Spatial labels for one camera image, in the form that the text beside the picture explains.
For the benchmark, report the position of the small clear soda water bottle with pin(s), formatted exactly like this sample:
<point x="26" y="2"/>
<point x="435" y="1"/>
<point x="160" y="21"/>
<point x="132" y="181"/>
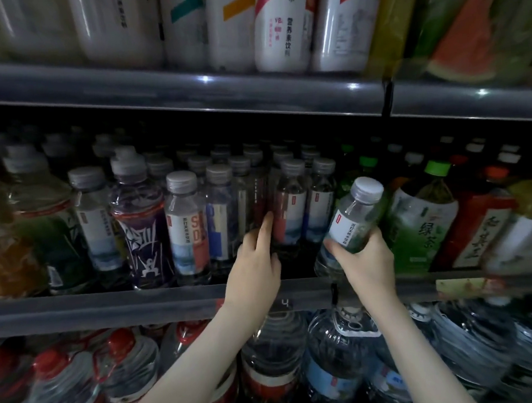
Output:
<point x="352" y="216"/>

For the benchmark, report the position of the person's right hand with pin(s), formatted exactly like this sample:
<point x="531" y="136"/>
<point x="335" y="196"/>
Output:
<point x="369" y="269"/>

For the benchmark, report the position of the person's left forearm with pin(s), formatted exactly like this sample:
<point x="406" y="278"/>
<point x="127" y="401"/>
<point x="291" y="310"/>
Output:
<point x="187" y="379"/>

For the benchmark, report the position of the person's right forearm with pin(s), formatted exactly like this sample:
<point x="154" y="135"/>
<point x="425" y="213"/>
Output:
<point x="420" y="360"/>

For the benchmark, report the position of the row of large water jugs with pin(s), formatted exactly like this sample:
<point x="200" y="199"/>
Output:
<point x="267" y="361"/>

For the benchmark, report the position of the dark grey store shelving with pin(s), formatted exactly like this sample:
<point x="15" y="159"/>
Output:
<point x="164" y="304"/>

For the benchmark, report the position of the person's left hand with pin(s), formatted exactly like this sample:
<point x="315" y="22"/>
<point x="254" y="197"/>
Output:
<point x="251" y="281"/>

